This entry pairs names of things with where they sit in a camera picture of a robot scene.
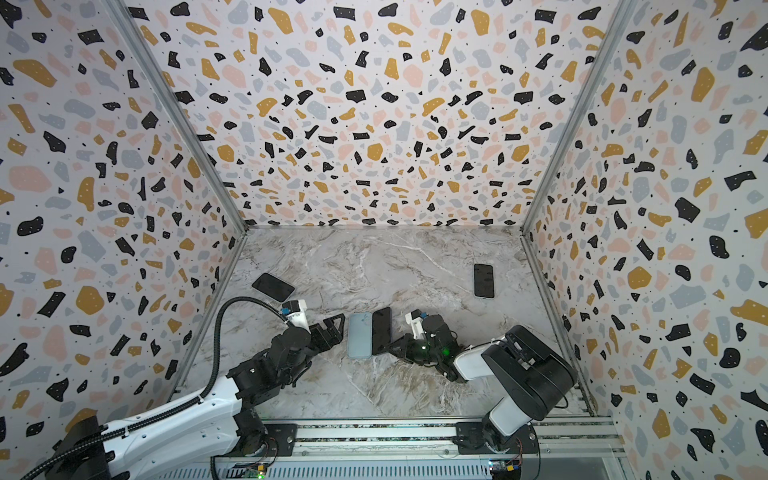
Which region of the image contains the light green phone case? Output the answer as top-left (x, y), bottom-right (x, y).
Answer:
top-left (347, 312), bottom-right (372, 360)

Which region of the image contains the black phone blue back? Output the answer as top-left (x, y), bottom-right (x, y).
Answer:
top-left (372, 307), bottom-right (392, 356)

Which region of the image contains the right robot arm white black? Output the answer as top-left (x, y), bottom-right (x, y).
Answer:
top-left (375, 310), bottom-right (577, 454)

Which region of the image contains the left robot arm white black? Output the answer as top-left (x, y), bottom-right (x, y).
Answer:
top-left (26, 314), bottom-right (345, 479)

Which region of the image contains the black phone left side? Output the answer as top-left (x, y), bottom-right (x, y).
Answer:
top-left (252, 273), bottom-right (295, 302)

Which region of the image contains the black phone right side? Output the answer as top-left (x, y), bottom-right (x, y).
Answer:
top-left (473, 264), bottom-right (495, 299)

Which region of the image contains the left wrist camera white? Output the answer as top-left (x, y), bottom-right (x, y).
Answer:
top-left (281, 299), bottom-right (310, 332)

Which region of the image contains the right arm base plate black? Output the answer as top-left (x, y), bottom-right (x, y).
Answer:
top-left (451, 421), bottom-right (539, 455)

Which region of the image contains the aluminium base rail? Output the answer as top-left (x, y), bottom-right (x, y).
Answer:
top-left (113, 416), bottom-right (631, 480)

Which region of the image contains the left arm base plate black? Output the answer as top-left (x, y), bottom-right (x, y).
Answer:
top-left (230, 423), bottom-right (298, 458)

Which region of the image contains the white ribbed cable tray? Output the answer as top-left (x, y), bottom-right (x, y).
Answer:
top-left (155, 460), bottom-right (496, 480)

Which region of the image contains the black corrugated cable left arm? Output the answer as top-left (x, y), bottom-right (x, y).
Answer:
top-left (20, 296), bottom-right (289, 480)

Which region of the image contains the left corner aluminium post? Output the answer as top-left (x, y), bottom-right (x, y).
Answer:
top-left (103, 1), bottom-right (248, 236)

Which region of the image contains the corner aluminium post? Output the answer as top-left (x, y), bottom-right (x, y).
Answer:
top-left (103, 1), bottom-right (248, 236)
top-left (521, 0), bottom-right (633, 238)

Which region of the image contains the right corner aluminium post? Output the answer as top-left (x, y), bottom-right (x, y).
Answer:
top-left (521, 0), bottom-right (633, 238)

